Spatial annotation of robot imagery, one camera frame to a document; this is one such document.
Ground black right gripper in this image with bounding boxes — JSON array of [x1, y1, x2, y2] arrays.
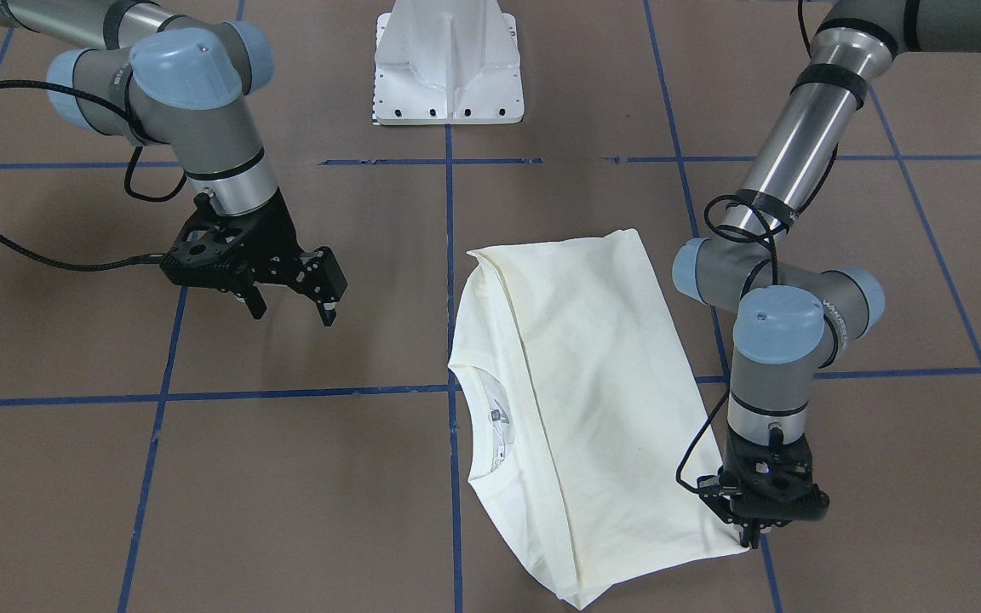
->
[[159, 192, 347, 327]]

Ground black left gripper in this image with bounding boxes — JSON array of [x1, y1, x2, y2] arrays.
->
[[698, 431, 829, 548]]

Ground cream long-sleeve cat shirt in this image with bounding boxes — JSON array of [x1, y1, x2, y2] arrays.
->
[[449, 229, 743, 610]]

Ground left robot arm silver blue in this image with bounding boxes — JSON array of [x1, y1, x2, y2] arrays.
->
[[673, 1, 981, 548]]

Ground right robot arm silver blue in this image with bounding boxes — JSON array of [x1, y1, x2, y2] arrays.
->
[[0, 1, 347, 325]]

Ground white central pillar mount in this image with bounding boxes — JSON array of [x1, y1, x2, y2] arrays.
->
[[371, 1, 525, 127]]

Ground black cable on table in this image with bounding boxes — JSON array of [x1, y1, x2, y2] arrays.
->
[[0, 78, 193, 273]]

